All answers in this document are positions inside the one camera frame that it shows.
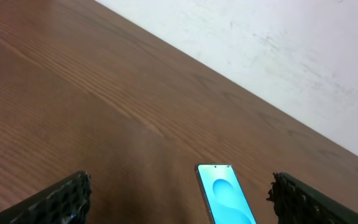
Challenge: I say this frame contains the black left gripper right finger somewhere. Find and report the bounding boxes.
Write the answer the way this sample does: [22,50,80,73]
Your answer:
[266,172,358,224]

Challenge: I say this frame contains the blue screen smartphone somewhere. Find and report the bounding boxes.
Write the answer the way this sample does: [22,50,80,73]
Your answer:
[195,164,257,224]

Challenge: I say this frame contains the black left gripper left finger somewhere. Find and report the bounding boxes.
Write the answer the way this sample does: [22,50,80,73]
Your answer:
[0,170,91,224]

